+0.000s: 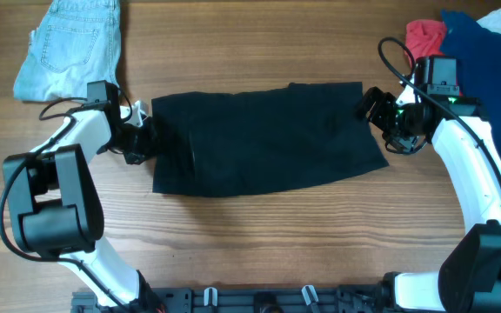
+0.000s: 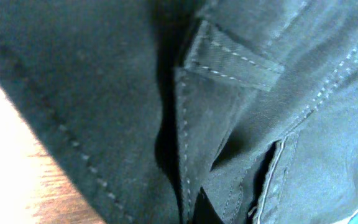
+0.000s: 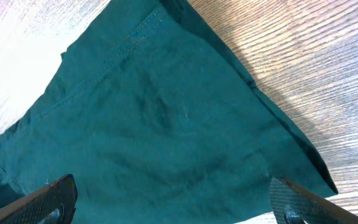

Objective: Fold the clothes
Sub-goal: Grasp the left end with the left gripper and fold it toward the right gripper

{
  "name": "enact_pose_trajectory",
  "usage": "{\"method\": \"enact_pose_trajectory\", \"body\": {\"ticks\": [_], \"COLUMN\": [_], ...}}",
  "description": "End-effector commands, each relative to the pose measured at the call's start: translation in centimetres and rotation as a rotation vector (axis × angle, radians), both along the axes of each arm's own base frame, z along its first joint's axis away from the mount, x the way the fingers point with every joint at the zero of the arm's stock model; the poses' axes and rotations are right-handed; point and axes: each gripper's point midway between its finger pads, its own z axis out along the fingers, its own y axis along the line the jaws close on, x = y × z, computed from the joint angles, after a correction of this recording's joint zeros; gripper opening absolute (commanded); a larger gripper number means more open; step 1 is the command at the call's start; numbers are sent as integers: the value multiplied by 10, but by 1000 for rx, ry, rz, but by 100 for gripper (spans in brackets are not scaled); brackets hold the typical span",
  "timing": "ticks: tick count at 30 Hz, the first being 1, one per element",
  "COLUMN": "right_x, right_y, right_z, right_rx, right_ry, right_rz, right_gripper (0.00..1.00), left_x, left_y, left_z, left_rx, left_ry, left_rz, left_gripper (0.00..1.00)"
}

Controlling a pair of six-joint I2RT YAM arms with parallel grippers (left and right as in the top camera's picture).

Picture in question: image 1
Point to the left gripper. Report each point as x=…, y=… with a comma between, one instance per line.
x=151, y=142

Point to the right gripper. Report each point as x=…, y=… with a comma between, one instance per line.
x=371, y=96

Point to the black t-shirt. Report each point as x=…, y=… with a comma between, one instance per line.
x=260, y=142

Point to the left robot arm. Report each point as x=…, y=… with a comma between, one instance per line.
x=50, y=211

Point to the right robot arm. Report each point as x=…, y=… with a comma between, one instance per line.
x=457, y=127

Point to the red garment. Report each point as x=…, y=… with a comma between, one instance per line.
x=424, y=37

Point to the folded light blue jeans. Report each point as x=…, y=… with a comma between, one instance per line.
x=77, y=42

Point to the navy blue garment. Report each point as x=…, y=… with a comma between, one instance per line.
x=478, y=51

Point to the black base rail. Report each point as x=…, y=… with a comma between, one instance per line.
x=343, y=299

